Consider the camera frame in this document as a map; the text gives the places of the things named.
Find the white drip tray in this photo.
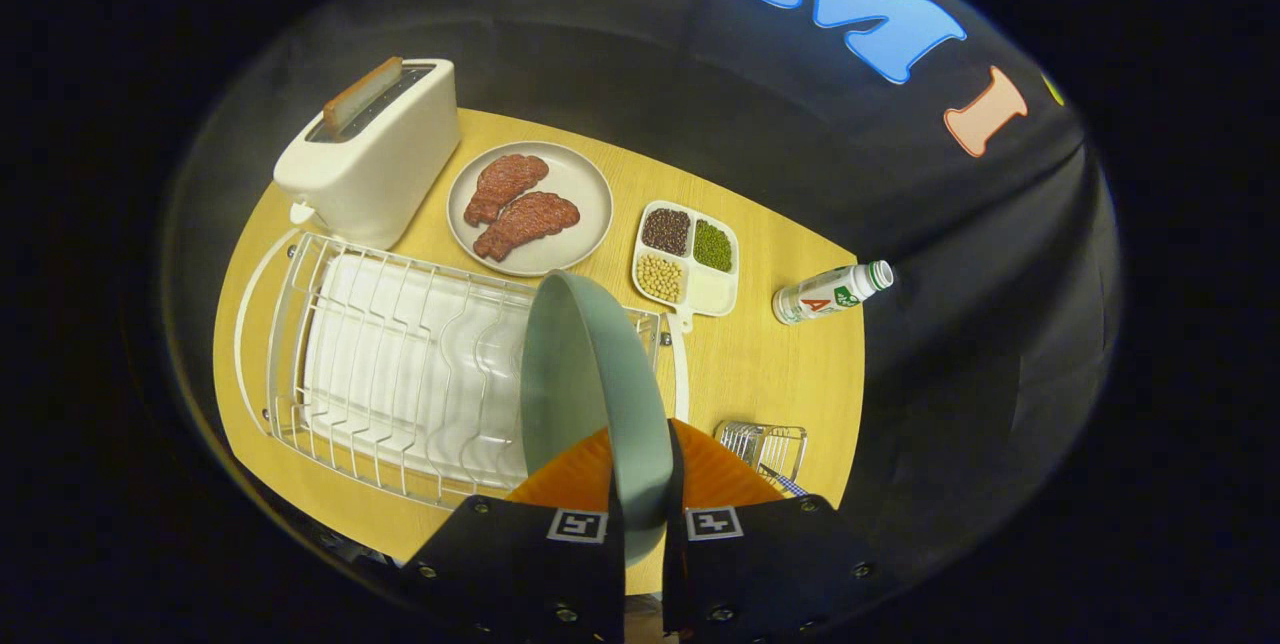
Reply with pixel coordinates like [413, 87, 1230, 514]
[300, 252, 536, 490]

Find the pile of dark red beans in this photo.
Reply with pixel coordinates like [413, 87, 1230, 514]
[641, 208, 692, 257]

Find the white drink bottle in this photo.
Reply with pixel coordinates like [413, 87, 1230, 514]
[771, 260, 895, 326]

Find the metal wire basket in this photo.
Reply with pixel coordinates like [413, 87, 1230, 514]
[715, 420, 809, 495]

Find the black backdrop cloth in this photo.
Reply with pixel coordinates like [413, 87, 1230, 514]
[165, 0, 1121, 615]

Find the grey plate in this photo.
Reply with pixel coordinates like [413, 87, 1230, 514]
[446, 141, 614, 278]

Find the white toaster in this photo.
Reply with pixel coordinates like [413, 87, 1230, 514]
[273, 57, 462, 251]

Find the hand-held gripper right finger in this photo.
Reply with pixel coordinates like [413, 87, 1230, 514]
[660, 419, 901, 644]

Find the white wire dish rack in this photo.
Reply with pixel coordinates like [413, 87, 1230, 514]
[232, 229, 691, 510]

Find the brown meat piece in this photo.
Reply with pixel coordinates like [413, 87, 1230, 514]
[463, 154, 550, 227]
[472, 191, 581, 262]

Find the pale green plate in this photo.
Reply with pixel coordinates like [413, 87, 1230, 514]
[520, 269, 676, 567]

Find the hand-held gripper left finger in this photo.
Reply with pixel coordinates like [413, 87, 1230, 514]
[400, 424, 626, 644]

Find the pile of yellow beans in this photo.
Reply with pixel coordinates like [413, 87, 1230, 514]
[637, 254, 685, 304]

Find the toast slice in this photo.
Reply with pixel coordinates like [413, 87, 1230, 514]
[322, 56, 405, 135]

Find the white divided tray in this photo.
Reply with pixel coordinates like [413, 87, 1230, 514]
[632, 200, 741, 333]

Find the pile of green beans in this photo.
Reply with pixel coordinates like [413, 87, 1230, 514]
[693, 220, 734, 273]

